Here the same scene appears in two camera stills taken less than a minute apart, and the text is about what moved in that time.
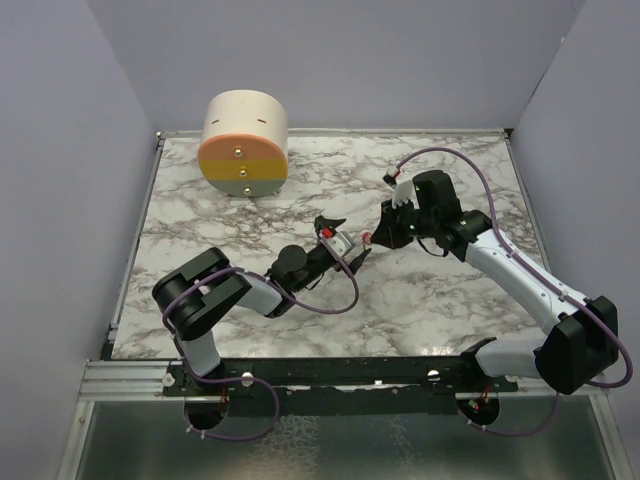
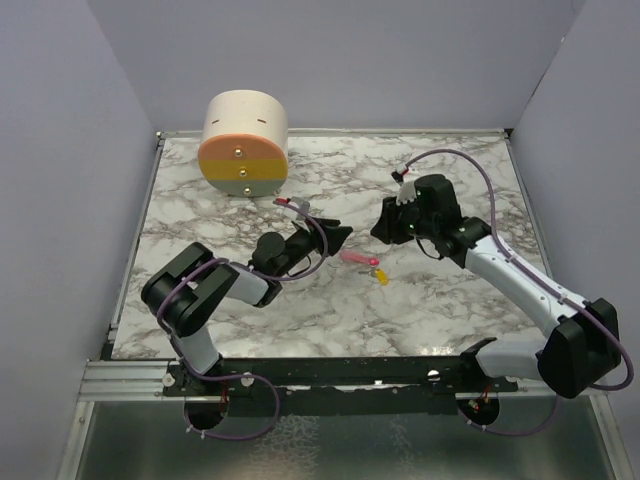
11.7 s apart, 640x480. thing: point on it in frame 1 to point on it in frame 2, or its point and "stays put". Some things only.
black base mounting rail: x=337 y=386 stays put
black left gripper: x=321 y=223 to x=331 y=231
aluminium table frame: x=338 y=304 stays put
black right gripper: x=387 y=233 stays put
